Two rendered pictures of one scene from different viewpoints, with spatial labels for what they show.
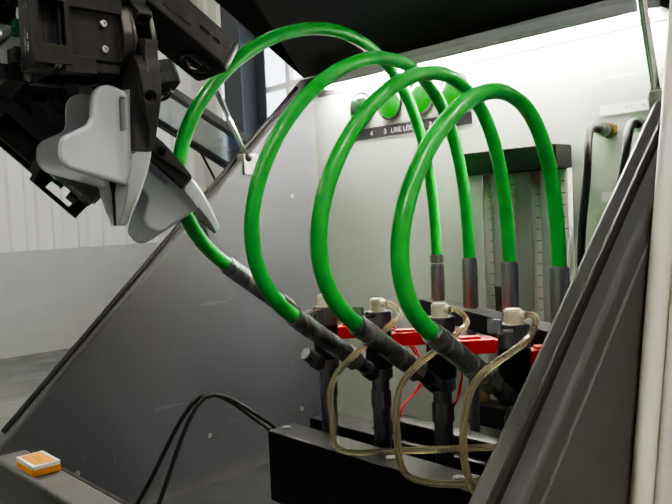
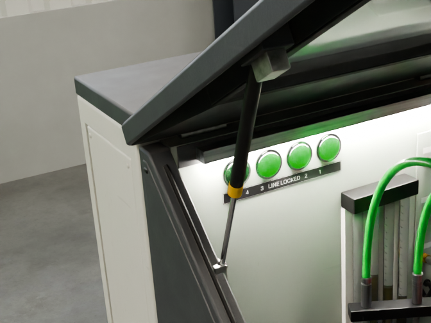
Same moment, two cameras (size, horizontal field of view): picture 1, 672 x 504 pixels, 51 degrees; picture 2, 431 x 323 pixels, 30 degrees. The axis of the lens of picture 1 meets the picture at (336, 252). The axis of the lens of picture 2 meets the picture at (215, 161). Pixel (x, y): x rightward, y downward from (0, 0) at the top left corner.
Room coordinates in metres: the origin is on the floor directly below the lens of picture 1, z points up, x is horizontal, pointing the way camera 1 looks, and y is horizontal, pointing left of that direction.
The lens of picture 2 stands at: (0.81, 1.10, 1.88)
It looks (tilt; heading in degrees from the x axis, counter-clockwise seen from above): 22 degrees down; 287
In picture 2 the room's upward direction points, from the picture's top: 4 degrees counter-clockwise
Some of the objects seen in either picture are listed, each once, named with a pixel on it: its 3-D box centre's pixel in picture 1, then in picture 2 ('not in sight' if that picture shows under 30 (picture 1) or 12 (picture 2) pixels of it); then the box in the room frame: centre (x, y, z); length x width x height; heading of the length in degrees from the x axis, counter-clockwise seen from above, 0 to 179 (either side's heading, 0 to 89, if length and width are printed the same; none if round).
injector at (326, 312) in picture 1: (321, 401); not in sight; (0.78, 0.02, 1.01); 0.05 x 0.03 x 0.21; 133
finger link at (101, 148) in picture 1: (101, 156); not in sight; (0.47, 0.15, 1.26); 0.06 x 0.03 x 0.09; 133
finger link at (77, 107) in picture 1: (81, 160); not in sight; (0.49, 0.17, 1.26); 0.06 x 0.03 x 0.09; 133
